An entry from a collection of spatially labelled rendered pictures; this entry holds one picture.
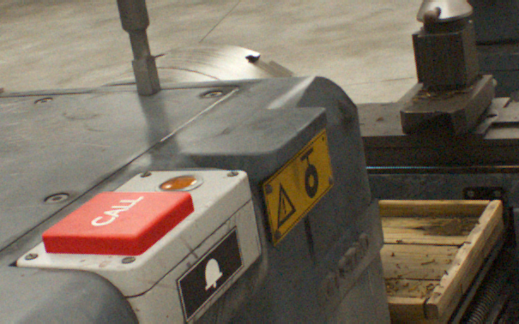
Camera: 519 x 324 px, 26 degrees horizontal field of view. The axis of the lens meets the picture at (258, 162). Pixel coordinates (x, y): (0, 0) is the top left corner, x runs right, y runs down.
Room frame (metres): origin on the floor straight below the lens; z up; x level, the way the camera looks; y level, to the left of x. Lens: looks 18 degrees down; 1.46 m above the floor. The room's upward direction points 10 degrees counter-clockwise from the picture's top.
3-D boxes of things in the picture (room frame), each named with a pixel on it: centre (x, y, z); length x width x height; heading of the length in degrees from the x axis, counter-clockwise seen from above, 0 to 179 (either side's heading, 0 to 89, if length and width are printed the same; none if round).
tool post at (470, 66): (1.54, -0.29, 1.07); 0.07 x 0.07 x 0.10; 61
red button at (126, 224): (0.55, 0.08, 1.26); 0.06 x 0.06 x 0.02; 61
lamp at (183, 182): (0.61, 0.05, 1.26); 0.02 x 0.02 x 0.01
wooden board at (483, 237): (1.31, -0.08, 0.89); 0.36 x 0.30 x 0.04; 61
